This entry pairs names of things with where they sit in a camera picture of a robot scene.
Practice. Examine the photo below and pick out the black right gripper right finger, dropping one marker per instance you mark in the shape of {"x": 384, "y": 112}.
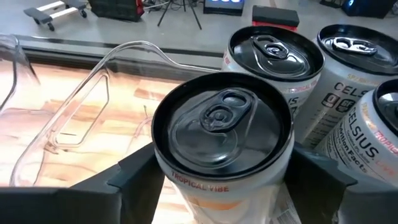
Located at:
{"x": 317, "y": 193}

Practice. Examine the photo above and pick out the black tripod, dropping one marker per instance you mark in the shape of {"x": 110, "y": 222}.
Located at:
{"x": 195, "y": 15}

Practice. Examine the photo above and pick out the black aluminium table frame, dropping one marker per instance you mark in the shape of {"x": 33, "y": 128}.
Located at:
{"x": 62, "y": 57}

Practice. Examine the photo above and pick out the blue lit display box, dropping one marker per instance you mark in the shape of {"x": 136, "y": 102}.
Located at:
{"x": 224, "y": 7}

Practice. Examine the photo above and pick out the white can black lid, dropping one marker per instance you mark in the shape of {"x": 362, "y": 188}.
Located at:
{"x": 220, "y": 130}
{"x": 357, "y": 146}
{"x": 273, "y": 53}
{"x": 342, "y": 93}

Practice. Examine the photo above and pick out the wheeled dolly cart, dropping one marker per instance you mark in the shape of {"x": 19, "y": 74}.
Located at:
{"x": 38, "y": 15}

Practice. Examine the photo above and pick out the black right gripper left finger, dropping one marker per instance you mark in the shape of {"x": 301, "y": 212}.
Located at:
{"x": 93, "y": 202}

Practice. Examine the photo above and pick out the narrow clear plastic bin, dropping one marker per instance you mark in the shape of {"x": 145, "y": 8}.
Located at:
{"x": 12, "y": 62}

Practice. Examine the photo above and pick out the dark device blue light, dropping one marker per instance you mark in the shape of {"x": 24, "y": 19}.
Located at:
{"x": 370, "y": 7}

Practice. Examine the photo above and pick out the red stool black cushion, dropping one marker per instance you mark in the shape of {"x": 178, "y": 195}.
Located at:
{"x": 275, "y": 15}

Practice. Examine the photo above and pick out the black equipment case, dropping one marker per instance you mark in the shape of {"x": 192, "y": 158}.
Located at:
{"x": 115, "y": 9}

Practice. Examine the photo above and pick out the wide clear plastic bin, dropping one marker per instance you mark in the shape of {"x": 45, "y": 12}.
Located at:
{"x": 93, "y": 124}

